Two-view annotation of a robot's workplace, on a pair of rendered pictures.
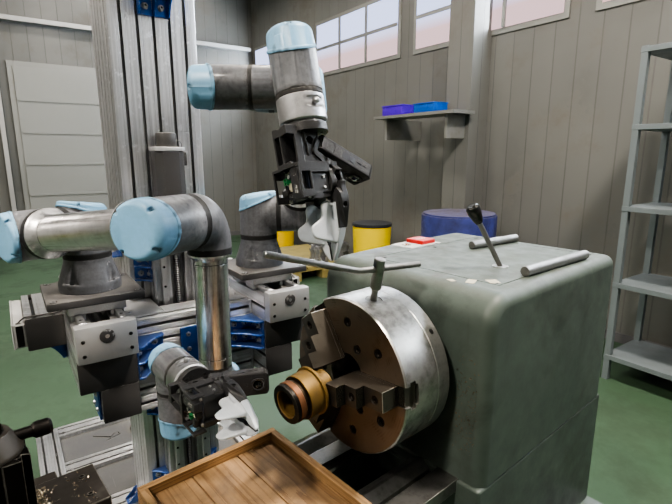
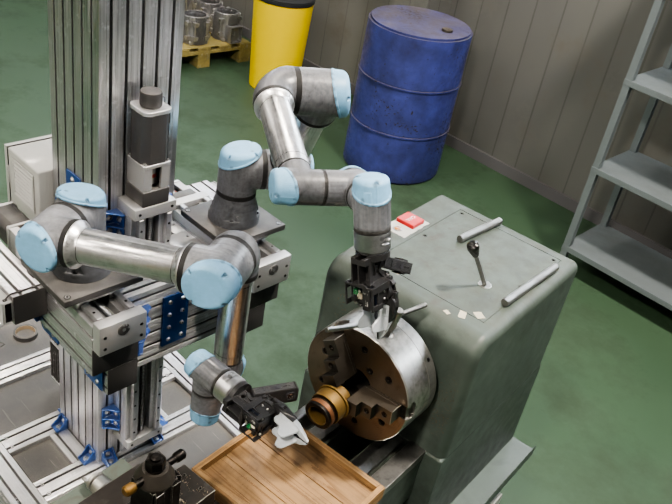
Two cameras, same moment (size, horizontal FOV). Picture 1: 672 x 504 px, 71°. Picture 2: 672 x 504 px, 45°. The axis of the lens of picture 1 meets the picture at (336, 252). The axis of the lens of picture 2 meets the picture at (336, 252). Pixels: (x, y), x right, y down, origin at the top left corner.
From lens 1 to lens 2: 116 cm
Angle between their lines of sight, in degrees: 25
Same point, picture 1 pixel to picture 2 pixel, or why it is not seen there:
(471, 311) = (461, 348)
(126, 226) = (199, 284)
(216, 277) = (245, 296)
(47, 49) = not seen: outside the picture
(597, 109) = not seen: outside the picture
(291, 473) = (302, 450)
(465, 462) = (434, 442)
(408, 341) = (413, 373)
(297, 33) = (382, 193)
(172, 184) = (157, 149)
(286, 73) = (370, 222)
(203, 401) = (264, 420)
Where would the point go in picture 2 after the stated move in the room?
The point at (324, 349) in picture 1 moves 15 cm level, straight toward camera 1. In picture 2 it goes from (343, 369) to (356, 414)
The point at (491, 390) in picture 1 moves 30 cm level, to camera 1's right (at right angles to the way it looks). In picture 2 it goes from (464, 400) to (573, 400)
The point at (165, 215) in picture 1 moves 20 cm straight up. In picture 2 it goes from (234, 278) to (243, 197)
